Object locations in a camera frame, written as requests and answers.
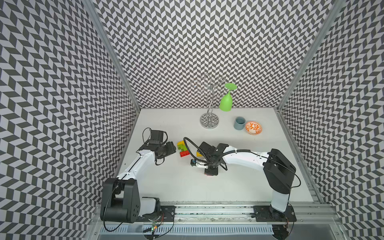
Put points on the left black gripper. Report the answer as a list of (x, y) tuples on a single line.
[(171, 148)]

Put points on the green lego brick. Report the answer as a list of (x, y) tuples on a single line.
[(182, 148)]

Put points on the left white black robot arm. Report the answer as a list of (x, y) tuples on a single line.
[(121, 199)]

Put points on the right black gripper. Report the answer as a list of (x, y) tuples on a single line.
[(209, 171)]

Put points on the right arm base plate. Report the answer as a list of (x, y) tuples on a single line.
[(268, 214)]

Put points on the green plastic wine glass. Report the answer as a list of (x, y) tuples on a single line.
[(226, 102)]

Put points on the aluminium front rail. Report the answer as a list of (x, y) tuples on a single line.
[(241, 213)]

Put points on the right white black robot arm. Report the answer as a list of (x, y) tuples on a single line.
[(279, 171)]

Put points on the chrome mug tree stand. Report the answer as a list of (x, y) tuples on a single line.
[(210, 120)]

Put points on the grey blue cup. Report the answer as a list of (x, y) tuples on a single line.
[(239, 123)]

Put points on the orange patterned small bowl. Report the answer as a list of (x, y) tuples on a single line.
[(253, 128)]

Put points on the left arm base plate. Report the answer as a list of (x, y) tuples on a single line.
[(161, 214)]

